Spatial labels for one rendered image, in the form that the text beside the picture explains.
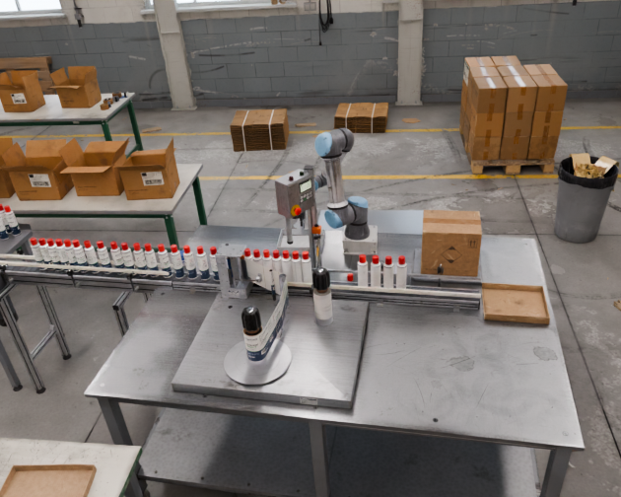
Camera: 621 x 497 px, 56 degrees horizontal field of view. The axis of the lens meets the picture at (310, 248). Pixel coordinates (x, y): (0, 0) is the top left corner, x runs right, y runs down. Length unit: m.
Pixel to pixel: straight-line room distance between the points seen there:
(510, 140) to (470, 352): 3.75
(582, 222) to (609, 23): 3.86
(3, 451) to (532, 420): 2.17
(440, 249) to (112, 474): 1.88
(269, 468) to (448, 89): 6.27
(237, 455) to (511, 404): 1.42
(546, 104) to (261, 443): 4.32
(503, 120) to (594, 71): 2.71
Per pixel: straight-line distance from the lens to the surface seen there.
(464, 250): 3.16
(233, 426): 3.36
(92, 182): 4.69
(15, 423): 4.17
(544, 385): 2.74
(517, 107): 6.16
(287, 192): 2.85
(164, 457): 3.32
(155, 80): 8.95
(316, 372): 2.63
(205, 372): 2.71
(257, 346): 2.60
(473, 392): 2.64
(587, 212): 5.18
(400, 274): 2.98
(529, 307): 3.13
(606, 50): 8.64
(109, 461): 2.62
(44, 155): 5.02
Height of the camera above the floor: 2.72
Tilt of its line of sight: 33 degrees down
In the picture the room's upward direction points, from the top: 4 degrees counter-clockwise
